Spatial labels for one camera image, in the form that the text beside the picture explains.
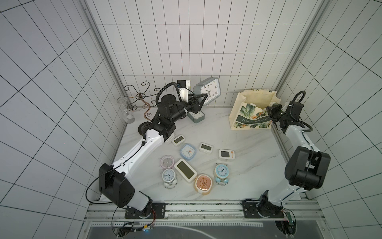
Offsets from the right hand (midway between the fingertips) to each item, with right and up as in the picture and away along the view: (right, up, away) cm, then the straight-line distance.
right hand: (269, 103), depth 87 cm
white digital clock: (-38, -28, +5) cm, 47 cm away
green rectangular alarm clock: (-43, -8, +23) cm, 49 cm away
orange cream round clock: (-41, -45, -8) cm, 61 cm away
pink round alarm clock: (-62, -35, 0) cm, 71 cm away
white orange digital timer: (-25, -31, +3) cm, 40 cm away
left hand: (-41, +1, -21) cm, 46 cm away
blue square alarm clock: (-49, -30, +4) cm, 58 cm away
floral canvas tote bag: (-11, -5, +3) cm, 12 cm away
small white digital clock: (-55, -23, +10) cm, 61 cm away
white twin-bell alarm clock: (-59, -42, -8) cm, 73 cm away
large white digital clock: (-50, -38, -5) cm, 63 cm away
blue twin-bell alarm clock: (-30, -40, -6) cm, 50 cm away
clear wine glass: (-85, 0, -8) cm, 85 cm away
